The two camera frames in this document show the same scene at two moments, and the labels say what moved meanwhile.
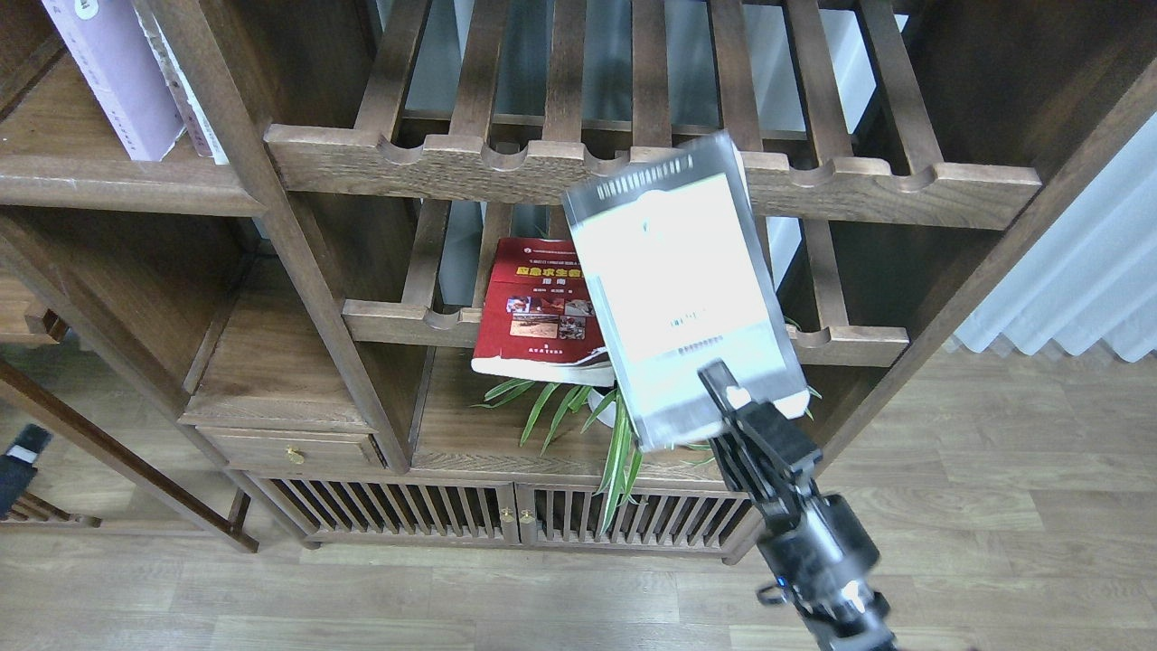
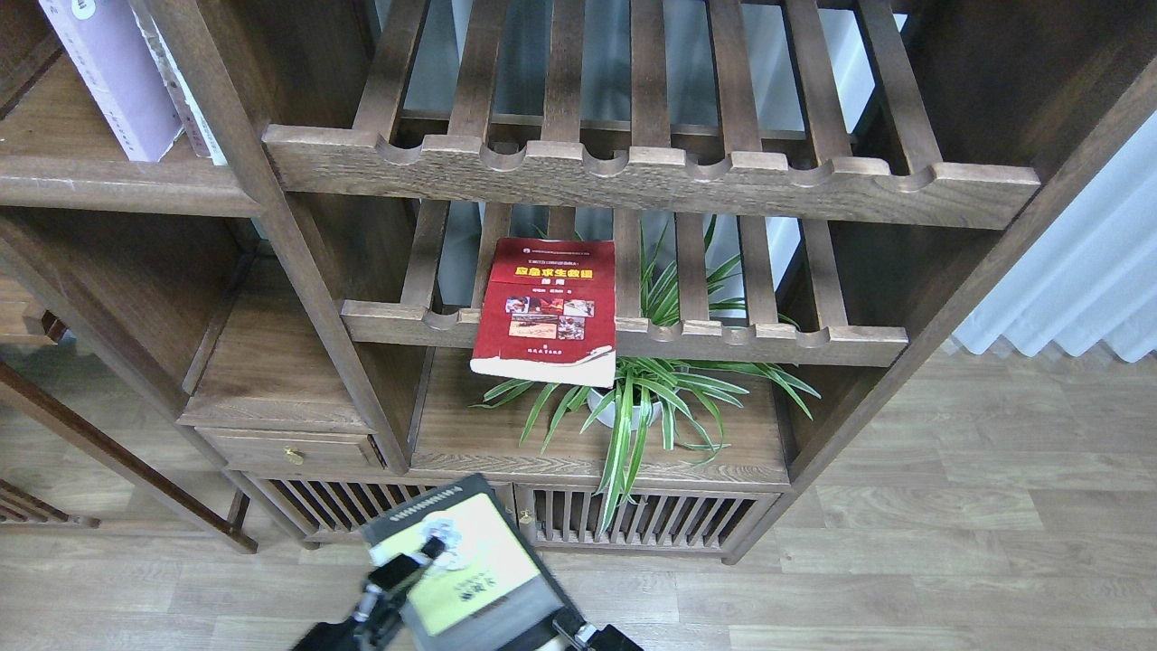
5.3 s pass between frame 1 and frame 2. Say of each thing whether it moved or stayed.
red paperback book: stayed
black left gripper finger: moved
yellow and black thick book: moved
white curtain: stayed
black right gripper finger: moved
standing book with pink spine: stayed
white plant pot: stayed
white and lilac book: stayed
